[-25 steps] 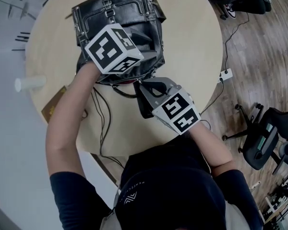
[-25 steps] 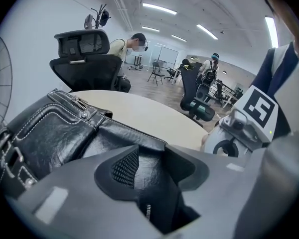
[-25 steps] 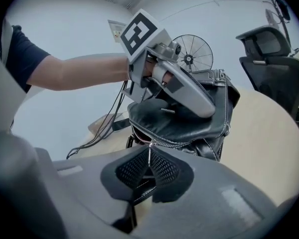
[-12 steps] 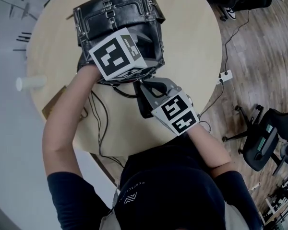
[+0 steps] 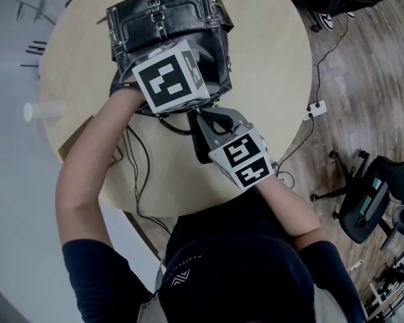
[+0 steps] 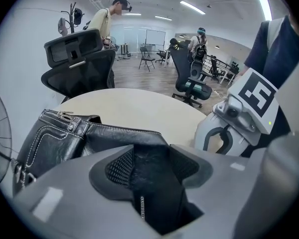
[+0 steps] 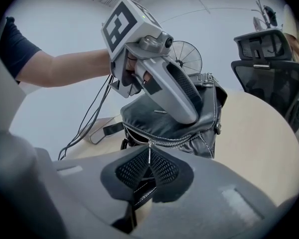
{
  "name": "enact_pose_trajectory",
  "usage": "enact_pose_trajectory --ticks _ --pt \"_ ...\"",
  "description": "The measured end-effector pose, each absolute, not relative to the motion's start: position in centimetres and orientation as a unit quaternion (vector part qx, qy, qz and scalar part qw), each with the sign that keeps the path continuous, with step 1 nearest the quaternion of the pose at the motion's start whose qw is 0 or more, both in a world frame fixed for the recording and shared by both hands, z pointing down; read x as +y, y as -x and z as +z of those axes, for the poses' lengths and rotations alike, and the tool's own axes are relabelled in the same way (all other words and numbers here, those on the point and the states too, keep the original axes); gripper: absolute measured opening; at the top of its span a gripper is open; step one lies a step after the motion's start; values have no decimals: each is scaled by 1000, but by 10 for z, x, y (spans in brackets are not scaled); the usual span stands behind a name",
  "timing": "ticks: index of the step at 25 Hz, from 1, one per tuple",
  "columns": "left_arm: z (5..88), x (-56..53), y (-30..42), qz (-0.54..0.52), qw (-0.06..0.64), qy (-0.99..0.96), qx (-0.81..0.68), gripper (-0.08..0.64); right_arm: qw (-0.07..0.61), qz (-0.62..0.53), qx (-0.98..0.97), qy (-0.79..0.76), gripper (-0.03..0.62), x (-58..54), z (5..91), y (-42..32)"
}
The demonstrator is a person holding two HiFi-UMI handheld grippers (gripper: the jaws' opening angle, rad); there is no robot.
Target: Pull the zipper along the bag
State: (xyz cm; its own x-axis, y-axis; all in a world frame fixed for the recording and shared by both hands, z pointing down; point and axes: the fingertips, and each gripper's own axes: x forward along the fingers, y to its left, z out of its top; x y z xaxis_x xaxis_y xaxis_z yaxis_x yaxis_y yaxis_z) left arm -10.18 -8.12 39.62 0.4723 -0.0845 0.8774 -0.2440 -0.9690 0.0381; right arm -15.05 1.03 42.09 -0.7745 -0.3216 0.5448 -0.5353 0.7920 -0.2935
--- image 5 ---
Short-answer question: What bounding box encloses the black floor cable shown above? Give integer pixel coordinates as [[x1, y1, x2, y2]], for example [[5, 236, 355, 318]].
[[314, 14, 350, 104]]

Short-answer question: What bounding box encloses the black gripper lanyard cable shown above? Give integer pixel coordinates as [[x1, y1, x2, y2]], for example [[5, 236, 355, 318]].
[[120, 125, 176, 239]]

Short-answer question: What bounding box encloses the person's right forearm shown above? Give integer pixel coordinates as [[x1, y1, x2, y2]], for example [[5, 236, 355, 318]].
[[255, 175, 321, 238]]

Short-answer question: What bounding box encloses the person's torso in navy shirt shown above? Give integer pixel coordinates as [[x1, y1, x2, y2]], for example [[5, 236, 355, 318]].
[[62, 193, 368, 323]]

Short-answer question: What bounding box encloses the white router with black antennas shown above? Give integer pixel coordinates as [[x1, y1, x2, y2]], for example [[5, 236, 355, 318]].
[[20, 40, 48, 69]]

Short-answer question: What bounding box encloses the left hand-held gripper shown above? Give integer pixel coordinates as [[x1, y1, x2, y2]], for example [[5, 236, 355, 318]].
[[131, 39, 224, 114]]

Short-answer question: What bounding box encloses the brown hardcover book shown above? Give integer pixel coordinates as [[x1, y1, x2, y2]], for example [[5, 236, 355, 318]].
[[58, 114, 124, 164]]

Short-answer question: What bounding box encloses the white paper cup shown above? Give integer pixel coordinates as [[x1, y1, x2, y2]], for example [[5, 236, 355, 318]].
[[23, 100, 68, 122]]

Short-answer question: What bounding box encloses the person's left forearm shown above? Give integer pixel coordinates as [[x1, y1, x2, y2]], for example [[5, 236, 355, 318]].
[[55, 89, 145, 248]]

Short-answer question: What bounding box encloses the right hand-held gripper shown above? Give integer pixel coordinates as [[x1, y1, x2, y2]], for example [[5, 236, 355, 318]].
[[195, 106, 275, 190]]

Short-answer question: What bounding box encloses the white power strip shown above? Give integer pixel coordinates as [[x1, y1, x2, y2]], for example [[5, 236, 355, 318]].
[[304, 100, 327, 121]]

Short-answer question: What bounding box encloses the black leather backpack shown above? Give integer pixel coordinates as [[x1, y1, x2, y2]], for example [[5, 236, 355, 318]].
[[97, 0, 235, 164]]

